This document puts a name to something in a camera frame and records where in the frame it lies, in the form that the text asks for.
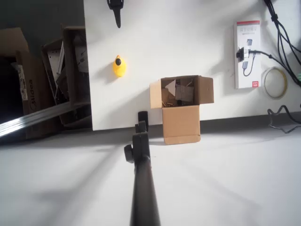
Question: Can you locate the yellow rubber duck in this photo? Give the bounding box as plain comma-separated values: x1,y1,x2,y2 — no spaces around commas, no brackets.
112,55,127,78

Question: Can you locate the small open cardboard box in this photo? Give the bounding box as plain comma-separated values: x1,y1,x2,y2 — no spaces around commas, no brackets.
149,75,215,145

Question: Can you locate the grey cardboard piece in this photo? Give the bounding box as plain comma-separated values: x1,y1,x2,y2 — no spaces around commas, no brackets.
175,84,194,103

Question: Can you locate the white product packaging box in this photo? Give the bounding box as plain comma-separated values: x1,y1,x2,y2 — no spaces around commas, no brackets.
233,20,263,89

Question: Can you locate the white triangular paper piece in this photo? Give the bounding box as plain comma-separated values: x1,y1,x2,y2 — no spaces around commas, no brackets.
164,79,177,97

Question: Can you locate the wavy black cable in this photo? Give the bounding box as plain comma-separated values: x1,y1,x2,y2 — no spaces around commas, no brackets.
267,105,301,134

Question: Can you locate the large brown Midea carton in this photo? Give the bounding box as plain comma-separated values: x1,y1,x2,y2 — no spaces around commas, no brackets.
0,27,64,139

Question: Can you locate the white label sticker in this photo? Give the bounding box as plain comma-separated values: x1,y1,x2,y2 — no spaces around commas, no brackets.
10,62,29,101

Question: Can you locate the open carton with metal parts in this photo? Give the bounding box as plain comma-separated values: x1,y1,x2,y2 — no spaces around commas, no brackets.
41,25,91,128

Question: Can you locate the perforated metal plate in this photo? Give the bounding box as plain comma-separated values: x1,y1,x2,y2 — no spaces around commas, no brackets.
47,43,65,81

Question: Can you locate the silver aluminium rail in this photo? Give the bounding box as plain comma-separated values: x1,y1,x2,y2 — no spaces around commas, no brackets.
0,101,91,139

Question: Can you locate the small black white adapter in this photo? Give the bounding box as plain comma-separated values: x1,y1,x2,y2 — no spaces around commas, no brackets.
236,46,250,62

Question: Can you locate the clear tape roll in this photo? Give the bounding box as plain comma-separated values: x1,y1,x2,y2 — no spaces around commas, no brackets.
261,66,288,100

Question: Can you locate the black adapter cable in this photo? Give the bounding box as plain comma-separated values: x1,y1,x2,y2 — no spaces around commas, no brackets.
248,48,301,86

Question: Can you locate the black camera stand pole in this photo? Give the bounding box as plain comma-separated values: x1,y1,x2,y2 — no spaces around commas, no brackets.
124,111,162,226

